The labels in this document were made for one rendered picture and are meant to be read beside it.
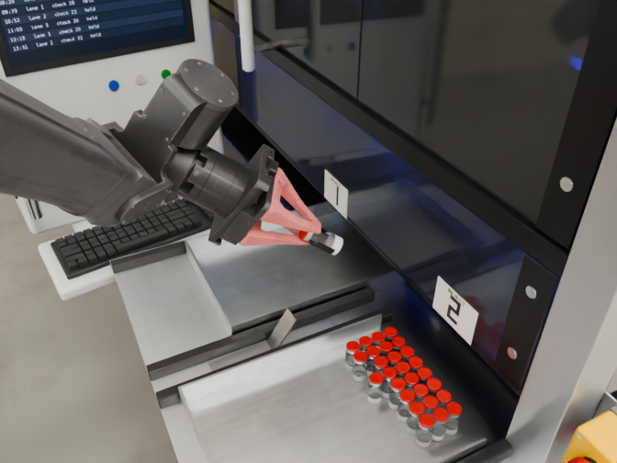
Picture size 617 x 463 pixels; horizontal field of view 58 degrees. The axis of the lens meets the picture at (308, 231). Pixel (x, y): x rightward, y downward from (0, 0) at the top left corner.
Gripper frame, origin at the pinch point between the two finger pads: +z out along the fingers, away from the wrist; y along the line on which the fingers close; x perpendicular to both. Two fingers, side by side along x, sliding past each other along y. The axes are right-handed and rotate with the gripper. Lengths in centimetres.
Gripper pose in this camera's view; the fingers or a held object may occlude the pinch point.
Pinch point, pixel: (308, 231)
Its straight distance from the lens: 61.1
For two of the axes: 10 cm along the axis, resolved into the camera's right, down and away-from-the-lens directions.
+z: 8.2, 4.3, 3.7
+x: 0.5, -7.0, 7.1
